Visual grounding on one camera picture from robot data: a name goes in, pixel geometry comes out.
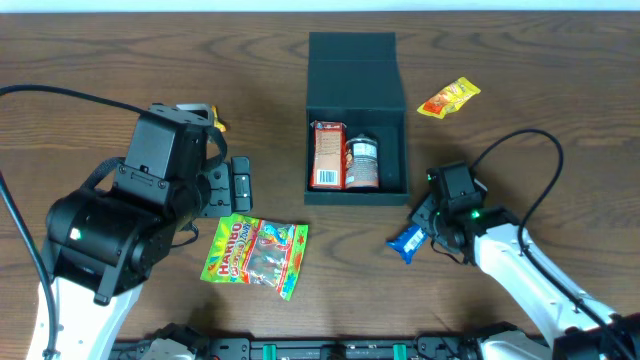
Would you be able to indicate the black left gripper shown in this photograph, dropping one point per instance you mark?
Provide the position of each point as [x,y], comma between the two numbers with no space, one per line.
[240,185]

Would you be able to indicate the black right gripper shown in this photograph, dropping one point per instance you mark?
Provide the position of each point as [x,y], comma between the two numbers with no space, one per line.
[423,213]

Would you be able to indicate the blue cookie packet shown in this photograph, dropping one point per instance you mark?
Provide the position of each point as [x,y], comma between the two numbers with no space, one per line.
[407,243]

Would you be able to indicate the small yellow lemon snack packet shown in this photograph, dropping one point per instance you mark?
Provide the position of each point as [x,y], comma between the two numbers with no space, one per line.
[217,122]

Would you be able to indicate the brown drink can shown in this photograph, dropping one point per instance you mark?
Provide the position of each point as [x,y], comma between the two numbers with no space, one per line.
[362,163]

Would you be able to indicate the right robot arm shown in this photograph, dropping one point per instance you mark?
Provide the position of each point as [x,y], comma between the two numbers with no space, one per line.
[573,324]

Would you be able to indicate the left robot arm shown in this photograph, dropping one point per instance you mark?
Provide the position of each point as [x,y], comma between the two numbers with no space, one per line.
[104,238]

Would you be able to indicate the Haribo gummy worms bag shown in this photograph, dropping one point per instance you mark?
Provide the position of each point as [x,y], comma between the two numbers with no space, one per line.
[249,250]

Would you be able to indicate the orange red carton box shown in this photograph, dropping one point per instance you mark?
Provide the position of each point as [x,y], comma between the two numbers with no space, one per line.
[328,155]

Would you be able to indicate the black open box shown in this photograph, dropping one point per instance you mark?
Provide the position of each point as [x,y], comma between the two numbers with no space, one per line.
[354,79]

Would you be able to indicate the yellow orange biscuit packet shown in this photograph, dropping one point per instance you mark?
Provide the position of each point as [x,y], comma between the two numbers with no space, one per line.
[450,99]

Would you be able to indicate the black mounting rail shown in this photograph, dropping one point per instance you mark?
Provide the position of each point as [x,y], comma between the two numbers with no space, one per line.
[320,348]

